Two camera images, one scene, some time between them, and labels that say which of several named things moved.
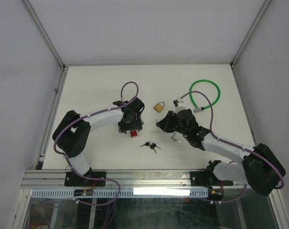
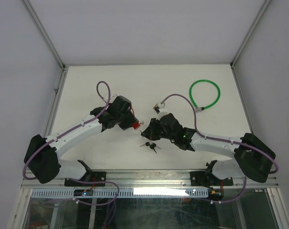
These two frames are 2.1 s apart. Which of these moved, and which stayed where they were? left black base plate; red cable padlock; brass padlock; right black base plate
Moved: red cable padlock
Stayed: right black base plate; left black base plate; brass padlock
